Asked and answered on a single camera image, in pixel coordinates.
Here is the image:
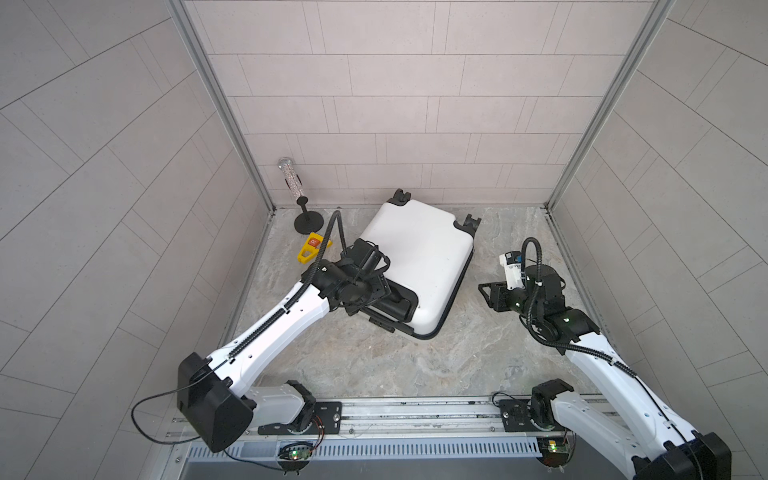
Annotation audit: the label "white hard-shell suitcase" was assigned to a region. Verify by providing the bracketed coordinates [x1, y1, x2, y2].
[361, 189, 482, 340]

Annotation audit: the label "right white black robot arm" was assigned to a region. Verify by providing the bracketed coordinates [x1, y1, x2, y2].
[478, 237, 733, 479]

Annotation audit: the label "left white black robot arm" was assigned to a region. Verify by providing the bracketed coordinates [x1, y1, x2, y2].
[177, 238, 391, 453]

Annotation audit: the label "yellow triangular block holder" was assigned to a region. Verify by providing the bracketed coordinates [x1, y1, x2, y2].
[297, 232, 325, 264]

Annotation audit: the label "black stand with clear tube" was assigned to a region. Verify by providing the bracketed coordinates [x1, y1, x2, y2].
[278, 157, 324, 235]

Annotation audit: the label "right circuit board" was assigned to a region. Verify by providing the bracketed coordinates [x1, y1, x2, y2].
[537, 437, 574, 468]

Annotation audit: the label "circuit board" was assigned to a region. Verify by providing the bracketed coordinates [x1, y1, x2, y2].
[537, 437, 574, 468]
[277, 442, 315, 462]

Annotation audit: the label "left circuit board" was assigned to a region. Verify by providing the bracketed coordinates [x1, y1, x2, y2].
[277, 442, 315, 462]

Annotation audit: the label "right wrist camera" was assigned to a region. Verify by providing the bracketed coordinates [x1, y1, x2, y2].
[499, 251, 524, 290]

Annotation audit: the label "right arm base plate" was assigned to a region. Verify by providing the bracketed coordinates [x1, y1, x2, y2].
[493, 397, 567, 435]

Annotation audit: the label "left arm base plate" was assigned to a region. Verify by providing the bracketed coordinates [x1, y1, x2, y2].
[258, 401, 343, 435]

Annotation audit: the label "aluminium mounting rail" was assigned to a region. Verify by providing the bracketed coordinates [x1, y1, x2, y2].
[161, 392, 649, 444]

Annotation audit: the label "left black power cable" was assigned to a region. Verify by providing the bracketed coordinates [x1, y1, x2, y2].
[130, 371, 223, 446]

